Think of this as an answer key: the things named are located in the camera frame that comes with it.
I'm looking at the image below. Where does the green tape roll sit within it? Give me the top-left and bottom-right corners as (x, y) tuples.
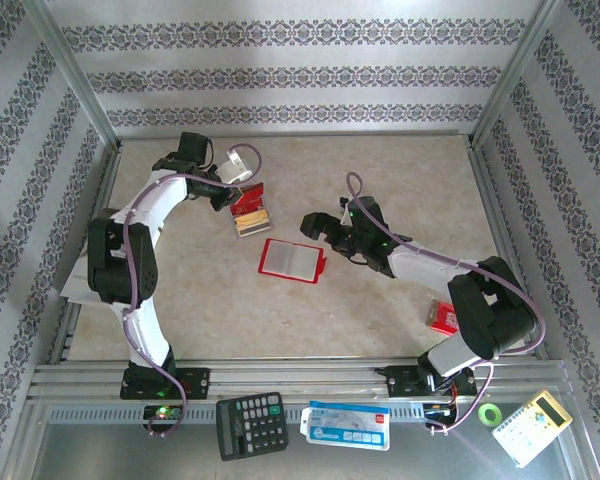
(477, 402), (503, 427)

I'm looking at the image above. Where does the perforated metal cable tray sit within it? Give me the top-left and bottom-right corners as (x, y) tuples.
(47, 403), (426, 422)

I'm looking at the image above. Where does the yellow white calculator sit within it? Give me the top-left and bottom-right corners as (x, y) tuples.
(491, 389), (574, 469)

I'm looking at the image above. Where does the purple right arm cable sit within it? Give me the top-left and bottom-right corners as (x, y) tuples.
(345, 171), (549, 435)

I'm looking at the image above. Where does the black desk calculator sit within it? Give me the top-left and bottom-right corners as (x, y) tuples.
(215, 392), (290, 462)

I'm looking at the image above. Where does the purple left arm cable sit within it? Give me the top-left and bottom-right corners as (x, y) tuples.
(122, 143), (264, 439)

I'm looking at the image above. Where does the red card with black stripe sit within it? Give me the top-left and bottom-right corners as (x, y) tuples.
(229, 181), (266, 215)

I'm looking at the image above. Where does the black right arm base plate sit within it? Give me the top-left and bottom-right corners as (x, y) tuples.
(385, 364), (480, 400)

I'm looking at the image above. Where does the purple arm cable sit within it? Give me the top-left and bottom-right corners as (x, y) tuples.
(122, 143), (264, 439)
(345, 171), (549, 435)

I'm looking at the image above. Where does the blue white plastic pouch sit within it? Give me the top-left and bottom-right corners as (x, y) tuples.
(299, 399), (391, 452)

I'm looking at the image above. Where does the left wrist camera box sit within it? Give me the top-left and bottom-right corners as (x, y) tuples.
(215, 148), (255, 183)

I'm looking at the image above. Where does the red cardboard box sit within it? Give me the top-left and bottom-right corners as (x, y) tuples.
(427, 298), (462, 335)

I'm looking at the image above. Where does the red card holder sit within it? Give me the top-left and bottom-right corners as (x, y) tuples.
(257, 237), (329, 284)

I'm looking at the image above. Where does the aluminium frame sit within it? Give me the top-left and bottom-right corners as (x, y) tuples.
(19, 0), (576, 424)

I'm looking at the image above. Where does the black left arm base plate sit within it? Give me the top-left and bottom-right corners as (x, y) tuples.
(119, 366), (212, 401)

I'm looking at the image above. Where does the white book with bread photo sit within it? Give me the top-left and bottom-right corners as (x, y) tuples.
(54, 239), (99, 305)

